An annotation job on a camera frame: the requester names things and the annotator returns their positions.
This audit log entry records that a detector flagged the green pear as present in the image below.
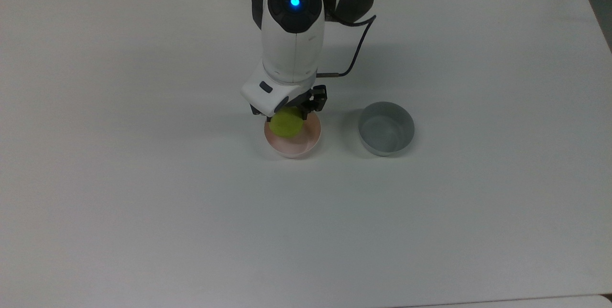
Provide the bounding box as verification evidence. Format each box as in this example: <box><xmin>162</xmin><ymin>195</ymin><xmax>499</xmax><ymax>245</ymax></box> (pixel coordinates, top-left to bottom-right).
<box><xmin>268</xmin><ymin>107</ymin><xmax>305</xmax><ymax>139</ymax></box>

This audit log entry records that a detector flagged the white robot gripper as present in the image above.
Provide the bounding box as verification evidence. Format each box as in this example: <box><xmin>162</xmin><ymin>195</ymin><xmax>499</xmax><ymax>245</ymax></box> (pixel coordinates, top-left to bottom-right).
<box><xmin>240</xmin><ymin>61</ymin><xmax>328</xmax><ymax>122</ymax></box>

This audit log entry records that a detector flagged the pink bowl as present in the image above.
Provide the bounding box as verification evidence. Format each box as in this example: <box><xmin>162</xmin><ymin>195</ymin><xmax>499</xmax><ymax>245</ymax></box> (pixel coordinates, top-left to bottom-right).
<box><xmin>264</xmin><ymin>112</ymin><xmax>322</xmax><ymax>159</ymax></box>

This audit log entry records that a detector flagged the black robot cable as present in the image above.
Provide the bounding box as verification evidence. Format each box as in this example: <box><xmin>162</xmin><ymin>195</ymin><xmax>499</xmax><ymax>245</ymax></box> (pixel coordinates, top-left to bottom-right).
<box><xmin>316</xmin><ymin>13</ymin><xmax>377</xmax><ymax>78</ymax></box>

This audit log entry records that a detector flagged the grey bowl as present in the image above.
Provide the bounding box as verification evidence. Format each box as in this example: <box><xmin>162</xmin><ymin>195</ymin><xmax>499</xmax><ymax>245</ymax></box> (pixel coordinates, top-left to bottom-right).
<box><xmin>357</xmin><ymin>101</ymin><xmax>415</xmax><ymax>157</ymax></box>

